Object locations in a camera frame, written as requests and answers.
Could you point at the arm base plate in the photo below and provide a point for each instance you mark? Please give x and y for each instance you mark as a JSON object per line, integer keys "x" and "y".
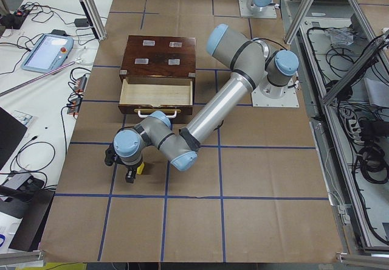
{"x": 248, "y": 9}
{"x": 266, "y": 95}

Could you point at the blue teach pendant tablet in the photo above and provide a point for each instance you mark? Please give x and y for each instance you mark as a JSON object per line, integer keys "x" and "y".
{"x": 48, "y": 53}

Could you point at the aluminium frame post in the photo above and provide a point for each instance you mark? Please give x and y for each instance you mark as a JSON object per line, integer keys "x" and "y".
{"x": 91, "y": 12}

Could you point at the black power adapter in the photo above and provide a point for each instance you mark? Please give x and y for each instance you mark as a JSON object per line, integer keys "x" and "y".
{"x": 81, "y": 22}

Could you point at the white drawer handle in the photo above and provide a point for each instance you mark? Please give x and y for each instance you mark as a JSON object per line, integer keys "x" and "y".
{"x": 157, "y": 113}

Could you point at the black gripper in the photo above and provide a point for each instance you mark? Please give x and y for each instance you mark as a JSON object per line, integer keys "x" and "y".
{"x": 132, "y": 168}

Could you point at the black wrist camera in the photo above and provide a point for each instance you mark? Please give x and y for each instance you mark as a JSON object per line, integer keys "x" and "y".
{"x": 110, "y": 155}

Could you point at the light wood drawer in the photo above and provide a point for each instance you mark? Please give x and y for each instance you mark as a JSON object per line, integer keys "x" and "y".
{"x": 149, "y": 94}

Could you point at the yellow block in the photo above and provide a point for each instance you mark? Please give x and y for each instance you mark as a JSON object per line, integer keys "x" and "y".
{"x": 140, "y": 168}

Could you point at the metal rod on table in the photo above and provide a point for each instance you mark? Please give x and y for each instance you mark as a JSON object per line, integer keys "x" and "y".
{"x": 15, "y": 88}

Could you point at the dark wooden drawer cabinet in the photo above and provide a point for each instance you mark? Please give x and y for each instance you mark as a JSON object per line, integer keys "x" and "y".
{"x": 159, "y": 56}

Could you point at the black laptop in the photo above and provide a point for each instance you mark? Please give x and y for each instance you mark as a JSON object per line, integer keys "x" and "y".
{"x": 12, "y": 132}

